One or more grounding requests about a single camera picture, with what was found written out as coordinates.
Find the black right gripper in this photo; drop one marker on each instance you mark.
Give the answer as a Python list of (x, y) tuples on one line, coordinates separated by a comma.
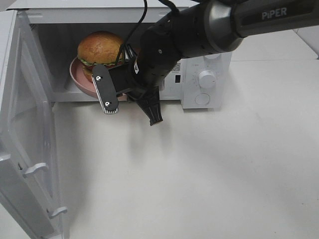
[(141, 73)]

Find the burger with lettuce and cheese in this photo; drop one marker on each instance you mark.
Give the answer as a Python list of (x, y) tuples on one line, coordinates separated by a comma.
[(101, 47)]

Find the pink round plate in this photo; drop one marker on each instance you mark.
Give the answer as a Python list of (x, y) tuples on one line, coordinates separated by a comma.
[(83, 90)]

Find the round white door button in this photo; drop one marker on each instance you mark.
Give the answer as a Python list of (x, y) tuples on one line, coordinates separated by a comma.
[(202, 99)]

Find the white microwave door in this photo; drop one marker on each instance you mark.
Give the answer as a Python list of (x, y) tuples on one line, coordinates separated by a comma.
[(29, 178)]

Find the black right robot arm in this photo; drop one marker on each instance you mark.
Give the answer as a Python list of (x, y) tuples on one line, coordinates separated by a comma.
[(209, 27)]

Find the white lower microwave knob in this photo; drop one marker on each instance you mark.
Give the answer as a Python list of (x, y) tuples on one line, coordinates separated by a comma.
[(207, 79)]

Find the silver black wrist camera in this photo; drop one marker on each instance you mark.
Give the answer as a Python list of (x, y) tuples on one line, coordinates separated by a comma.
[(105, 89)]

